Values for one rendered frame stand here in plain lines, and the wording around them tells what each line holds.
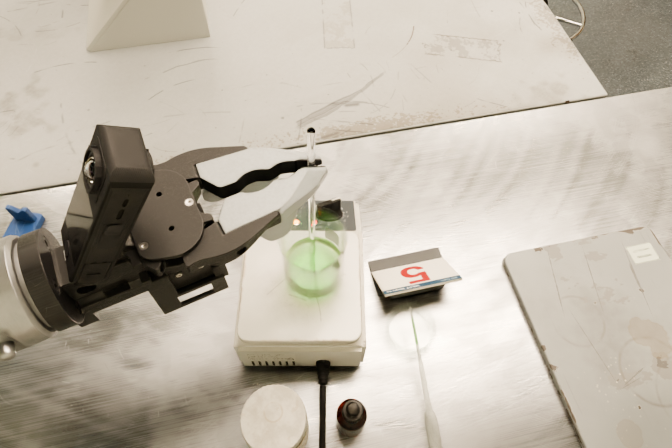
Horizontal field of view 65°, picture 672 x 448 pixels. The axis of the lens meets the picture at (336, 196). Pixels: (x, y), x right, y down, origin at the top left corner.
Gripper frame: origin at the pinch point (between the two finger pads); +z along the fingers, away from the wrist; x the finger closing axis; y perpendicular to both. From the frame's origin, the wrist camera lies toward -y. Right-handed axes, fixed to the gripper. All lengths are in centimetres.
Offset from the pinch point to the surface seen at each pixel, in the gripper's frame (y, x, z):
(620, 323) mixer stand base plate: 24.5, 18.6, 29.7
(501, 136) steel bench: 25.8, -10.0, 34.4
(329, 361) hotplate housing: 22.5, 8.7, -1.9
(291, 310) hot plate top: 17.1, 3.9, -3.9
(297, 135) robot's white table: 26.1, -22.5, 8.2
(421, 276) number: 23.0, 4.5, 11.7
